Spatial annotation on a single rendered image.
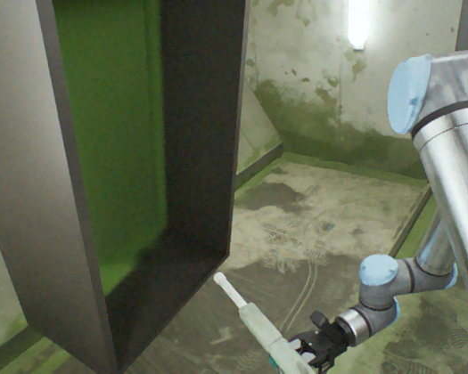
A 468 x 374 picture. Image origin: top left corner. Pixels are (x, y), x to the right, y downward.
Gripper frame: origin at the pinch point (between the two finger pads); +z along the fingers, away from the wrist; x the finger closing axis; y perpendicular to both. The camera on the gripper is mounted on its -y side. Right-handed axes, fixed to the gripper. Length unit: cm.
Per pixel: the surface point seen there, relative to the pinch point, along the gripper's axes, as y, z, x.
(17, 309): 28, 64, 106
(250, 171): 37, -91, 168
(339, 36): -44, -149, 143
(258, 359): 49, -14, 41
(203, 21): -74, -16, 50
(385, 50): -36, -161, 117
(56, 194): -53, 34, 17
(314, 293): 48, -55, 56
